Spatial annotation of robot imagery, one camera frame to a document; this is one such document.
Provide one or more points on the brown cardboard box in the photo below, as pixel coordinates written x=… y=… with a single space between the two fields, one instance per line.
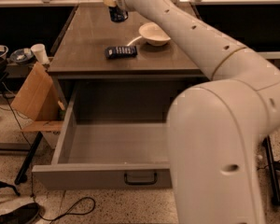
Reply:
x=38 y=100

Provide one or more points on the white paper cup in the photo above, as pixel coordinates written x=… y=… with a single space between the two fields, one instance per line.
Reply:
x=39 y=52

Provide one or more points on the blue pepsi can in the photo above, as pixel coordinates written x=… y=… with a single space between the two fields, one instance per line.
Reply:
x=117 y=14

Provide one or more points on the grey cabinet with glossy top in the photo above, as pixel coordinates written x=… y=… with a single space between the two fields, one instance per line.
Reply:
x=151 y=79

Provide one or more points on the black table leg left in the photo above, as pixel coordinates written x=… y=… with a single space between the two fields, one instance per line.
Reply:
x=21 y=176

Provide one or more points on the black drawer handle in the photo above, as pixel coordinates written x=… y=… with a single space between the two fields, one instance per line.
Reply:
x=140 y=179

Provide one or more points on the black shoe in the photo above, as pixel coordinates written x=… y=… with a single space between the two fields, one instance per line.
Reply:
x=25 y=214

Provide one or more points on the dark blue snack bag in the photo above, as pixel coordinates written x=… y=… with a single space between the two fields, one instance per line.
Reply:
x=119 y=52

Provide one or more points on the open grey top drawer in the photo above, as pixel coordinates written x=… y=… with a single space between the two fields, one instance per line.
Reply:
x=98 y=144

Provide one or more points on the blue bowl with scraps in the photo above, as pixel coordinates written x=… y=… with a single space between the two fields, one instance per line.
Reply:
x=22 y=56

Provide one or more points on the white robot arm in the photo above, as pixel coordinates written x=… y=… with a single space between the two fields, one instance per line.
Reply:
x=214 y=128

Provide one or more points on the black stand leg right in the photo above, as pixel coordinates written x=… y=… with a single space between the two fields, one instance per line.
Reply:
x=274 y=167

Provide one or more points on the white paper bowl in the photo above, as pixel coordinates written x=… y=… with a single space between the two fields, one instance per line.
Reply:
x=153 y=34

